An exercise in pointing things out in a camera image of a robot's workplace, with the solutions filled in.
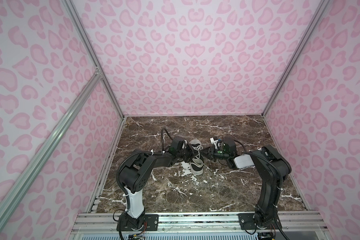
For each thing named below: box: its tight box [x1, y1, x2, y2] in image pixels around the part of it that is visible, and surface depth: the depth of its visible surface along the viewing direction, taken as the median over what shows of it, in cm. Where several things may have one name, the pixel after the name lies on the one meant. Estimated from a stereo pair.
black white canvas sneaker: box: [189, 139, 205, 176], surface depth 90 cm
